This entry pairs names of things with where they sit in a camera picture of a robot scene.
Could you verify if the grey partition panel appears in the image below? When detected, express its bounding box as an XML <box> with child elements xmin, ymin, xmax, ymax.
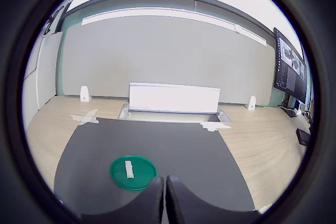
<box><xmin>62</xmin><ymin>15</ymin><xmax>276</xmax><ymax>104</ymax></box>

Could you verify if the white partition panel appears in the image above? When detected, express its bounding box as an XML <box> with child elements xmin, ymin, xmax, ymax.
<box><xmin>23</xmin><ymin>32</ymin><xmax>64</xmax><ymax>110</ymax></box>

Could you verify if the small white partition bracket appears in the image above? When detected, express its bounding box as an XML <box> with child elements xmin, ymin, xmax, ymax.
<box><xmin>246</xmin><ymin>95</ymin><xmax>257</xmax><ymax>111</ymax></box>
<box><xmin>80</xmin><ymin>86</ymin><xmax>92</xmax><ymax>102</ymax></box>

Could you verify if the black computer monitor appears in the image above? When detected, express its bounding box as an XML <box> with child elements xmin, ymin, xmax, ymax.
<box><xmin>272</xmin><ymin>27</ymin><xmax>308</xmax><ymax>118</ymax></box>

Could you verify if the small white plastic terminal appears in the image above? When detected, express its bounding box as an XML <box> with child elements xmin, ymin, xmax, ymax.
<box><xmin>124</xmin><ymin>160</ymin><xmax>135</xmax><ymax>179</ymax></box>

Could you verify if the black keyboard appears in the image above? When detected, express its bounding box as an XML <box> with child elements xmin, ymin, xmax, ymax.
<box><xmin>296</xmin><ymin>128</ymin><xmax>312</xmax><ymax>146</ymax></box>

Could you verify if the white tape cross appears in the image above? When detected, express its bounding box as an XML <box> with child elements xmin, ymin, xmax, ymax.
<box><xmin>199</xmin><ymin>121</ymin><xmax>232</xmax><ymax>132</ymax></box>
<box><xmin>70</xmin><ymin>108</ymin><xmax>100</xmax><ymax>126</ymax></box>
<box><xmin>259</xmin><ymin>203</ymin><xmax>273</xmax><ymax>214</ymax></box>

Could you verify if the round green lid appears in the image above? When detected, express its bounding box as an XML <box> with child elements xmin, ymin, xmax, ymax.
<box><xmin>109</xmin><ymin>155</ymin><xmax>158</xmax><ymax>191</ymax></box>

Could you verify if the dark grey mat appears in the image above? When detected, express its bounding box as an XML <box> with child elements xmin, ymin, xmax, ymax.
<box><xmin>54</xmin><ymin>118</ymin><xmax>257</xmax><ymax>216</ymax></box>

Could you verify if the silver cable duct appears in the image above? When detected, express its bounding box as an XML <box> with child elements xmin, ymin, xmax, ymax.
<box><xmin>118</xmin><ymin>82</ymin><xmax>234</xmax><ymax>125</ymax></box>

